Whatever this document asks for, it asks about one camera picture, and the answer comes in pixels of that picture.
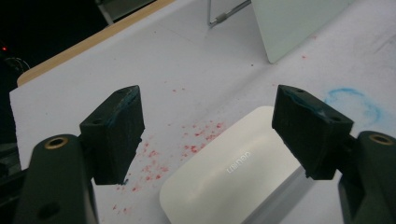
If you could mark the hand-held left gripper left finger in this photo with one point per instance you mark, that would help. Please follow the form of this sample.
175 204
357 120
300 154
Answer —
112 133

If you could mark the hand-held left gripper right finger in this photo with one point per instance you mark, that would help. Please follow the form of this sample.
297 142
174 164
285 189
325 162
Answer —
308 137

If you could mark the white whiteboard eraser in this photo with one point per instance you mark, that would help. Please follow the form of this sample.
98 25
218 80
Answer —
224 183

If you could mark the white whiteboard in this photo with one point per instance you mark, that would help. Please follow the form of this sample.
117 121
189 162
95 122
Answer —
292 25

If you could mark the metal whiteboard stand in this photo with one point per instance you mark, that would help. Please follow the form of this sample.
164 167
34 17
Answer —
222 17

